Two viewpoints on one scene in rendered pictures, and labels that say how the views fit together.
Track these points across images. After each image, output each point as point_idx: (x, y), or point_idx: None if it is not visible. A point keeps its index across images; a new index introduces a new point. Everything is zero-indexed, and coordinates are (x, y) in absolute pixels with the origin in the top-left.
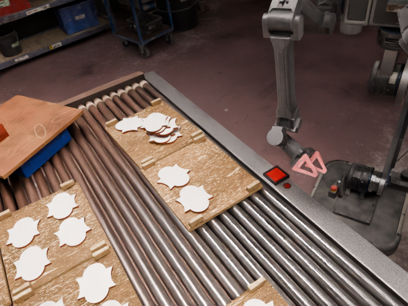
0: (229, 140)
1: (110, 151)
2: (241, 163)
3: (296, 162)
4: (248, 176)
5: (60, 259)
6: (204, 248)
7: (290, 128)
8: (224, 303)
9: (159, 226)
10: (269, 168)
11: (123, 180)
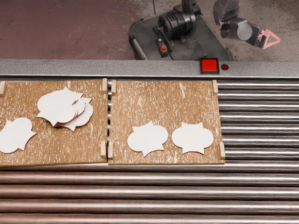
0: (131, 68)
1: (37, 179)
2: (168, 78)
3: (265, 40)
4: (196, 83)
5: None
6: (248, 162)
7: (232, 16)
8: None
9: (187, 186)
10: (195, 64)
11: (104, 187)
